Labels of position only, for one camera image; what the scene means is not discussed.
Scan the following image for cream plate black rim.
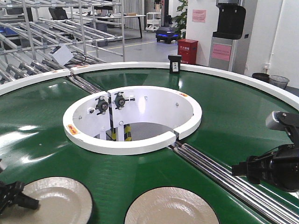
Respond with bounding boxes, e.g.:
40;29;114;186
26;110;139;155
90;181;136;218
0;176;93;224
124;187;219;224

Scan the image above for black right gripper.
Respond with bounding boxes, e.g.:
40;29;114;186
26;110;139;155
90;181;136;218
232;144;299;192

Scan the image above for black sensor box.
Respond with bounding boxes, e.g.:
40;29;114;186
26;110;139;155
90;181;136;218
168;55;182;74

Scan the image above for white control box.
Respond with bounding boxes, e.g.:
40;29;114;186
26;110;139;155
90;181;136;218
48;43;74;65

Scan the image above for steel conveyor rollers front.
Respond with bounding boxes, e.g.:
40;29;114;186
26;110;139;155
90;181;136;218
169;141;299;224

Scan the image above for black water dispenser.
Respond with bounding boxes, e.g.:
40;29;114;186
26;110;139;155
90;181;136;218
209;0;246;71

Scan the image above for white inner ring guard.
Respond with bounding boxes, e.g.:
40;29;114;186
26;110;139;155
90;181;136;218
63;86;203;155

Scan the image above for red fire extinguisher cabinet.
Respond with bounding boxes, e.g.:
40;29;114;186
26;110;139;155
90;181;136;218
178;39;198;65

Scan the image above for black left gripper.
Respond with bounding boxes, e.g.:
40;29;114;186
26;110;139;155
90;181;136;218
0;181;39;214

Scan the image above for white outer rim guard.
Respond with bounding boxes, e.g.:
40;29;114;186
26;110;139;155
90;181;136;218
0;62;299;110

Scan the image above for black waste bin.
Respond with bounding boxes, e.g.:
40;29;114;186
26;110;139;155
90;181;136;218
251;73;270;83

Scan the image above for mesh waste basket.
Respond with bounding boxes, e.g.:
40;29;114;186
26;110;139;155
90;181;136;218
269;75;290;89

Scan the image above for steel roller rack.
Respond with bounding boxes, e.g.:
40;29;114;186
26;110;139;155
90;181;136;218
0;0;124;84

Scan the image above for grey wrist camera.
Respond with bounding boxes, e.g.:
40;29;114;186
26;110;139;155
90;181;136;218
265;111;285;131

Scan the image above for blue lit mobile robot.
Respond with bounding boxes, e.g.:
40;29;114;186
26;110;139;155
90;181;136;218
156;26;179;44

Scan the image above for green potted plant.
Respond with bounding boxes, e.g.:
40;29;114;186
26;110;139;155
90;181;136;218
174;0;188;39

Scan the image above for pink wall notice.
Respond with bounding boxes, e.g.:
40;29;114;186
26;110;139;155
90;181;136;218
192;9;206;23

